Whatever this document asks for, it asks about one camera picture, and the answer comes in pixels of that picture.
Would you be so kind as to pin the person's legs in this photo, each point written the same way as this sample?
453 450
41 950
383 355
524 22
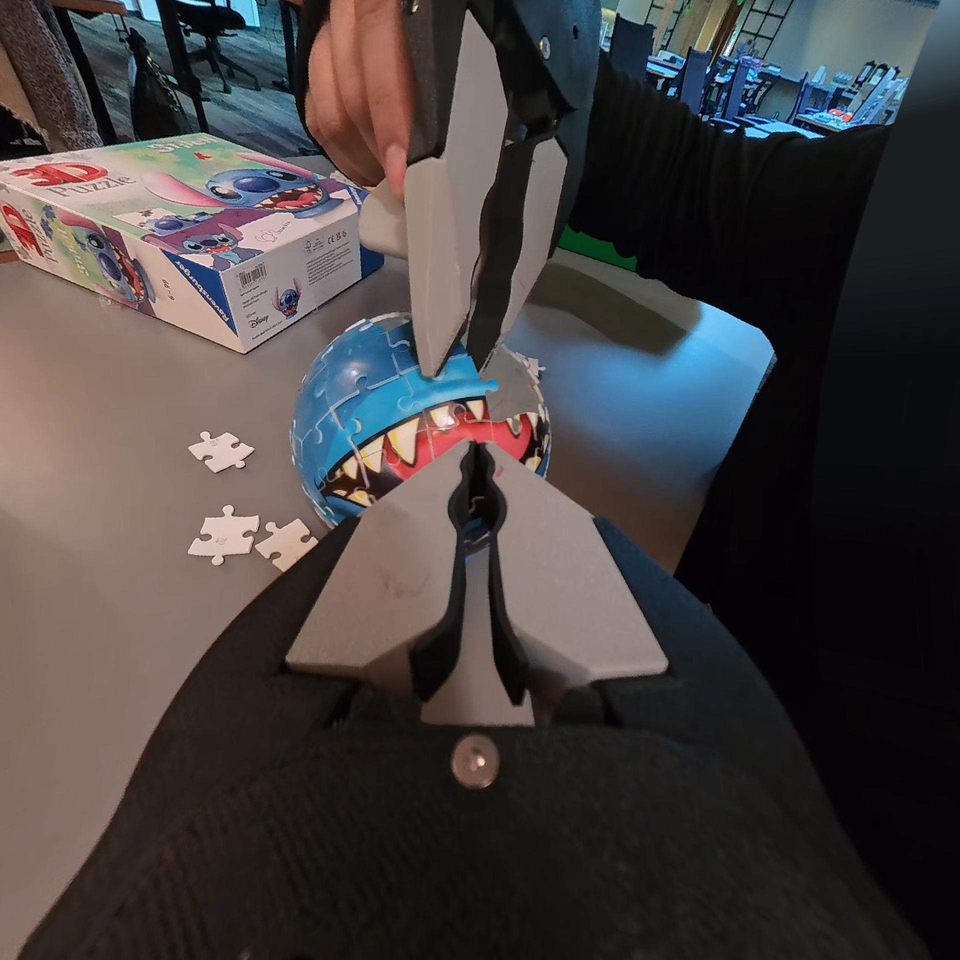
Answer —
862 525

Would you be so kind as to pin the black office chair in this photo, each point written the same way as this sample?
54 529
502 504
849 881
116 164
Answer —
221 30

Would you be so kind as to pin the green plastic bin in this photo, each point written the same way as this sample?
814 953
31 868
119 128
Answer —
600 251

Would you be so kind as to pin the printed puzzle box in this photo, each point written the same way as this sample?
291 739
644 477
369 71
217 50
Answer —
150 232

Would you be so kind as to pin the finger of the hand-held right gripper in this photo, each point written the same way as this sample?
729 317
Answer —
439 262
540 217

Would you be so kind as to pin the white puzzle piece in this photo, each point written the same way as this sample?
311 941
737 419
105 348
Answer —
223 534
221 451
285 544

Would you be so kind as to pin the blue puzzle ball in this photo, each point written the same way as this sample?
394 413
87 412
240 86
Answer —
337 420

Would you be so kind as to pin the black bag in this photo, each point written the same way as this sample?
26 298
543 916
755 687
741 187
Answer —
154 90

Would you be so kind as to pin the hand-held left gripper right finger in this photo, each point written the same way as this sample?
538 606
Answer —
577 600

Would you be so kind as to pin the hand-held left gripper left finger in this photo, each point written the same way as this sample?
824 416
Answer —
375 592

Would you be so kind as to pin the person's right forearm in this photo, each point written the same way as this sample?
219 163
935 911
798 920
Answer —
712 195

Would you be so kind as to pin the beige burlap cloth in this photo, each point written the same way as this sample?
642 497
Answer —
15 97

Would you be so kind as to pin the person's right hand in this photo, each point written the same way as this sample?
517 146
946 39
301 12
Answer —
360 90

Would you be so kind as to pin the grey knit cloth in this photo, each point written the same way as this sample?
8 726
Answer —
52 60

